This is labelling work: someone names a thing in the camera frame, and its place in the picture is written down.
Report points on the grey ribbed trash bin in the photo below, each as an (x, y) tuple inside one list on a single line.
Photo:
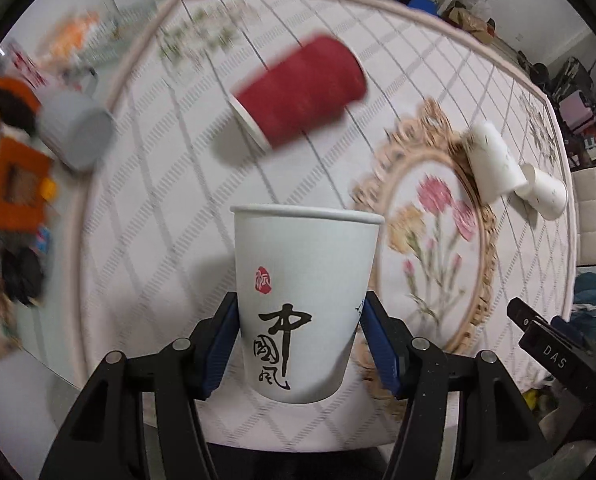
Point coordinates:
[(76, 128)]

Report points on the orange box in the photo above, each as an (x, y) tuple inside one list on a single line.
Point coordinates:
[(22, 173)]

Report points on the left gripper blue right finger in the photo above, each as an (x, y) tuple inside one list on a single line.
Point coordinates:
[(384, 336)]

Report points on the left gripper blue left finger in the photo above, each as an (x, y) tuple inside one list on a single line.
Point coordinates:
[(220, 340)]

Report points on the red ripple paper cup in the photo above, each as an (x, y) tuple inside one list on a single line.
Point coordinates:
[(310, 87)]

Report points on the small white paper cup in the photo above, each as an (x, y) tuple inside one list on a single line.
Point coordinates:
[(546, 194)]

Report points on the white paper cup with birds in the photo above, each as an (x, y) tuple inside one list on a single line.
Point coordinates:
[(495, 170)]

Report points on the white calligraphy paper cup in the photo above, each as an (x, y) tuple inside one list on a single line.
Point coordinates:
[(302, 274)]

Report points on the cardboard box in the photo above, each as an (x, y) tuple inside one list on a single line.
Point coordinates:
[(461, 18)]

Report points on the blue ruffled cloth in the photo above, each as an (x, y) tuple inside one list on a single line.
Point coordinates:
[(583, 316)]

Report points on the pink suitcase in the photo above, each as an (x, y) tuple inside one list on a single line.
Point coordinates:
[(576, 112)]

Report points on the floral patterned tablecloth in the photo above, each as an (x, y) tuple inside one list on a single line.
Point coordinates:
[(157, 239)]

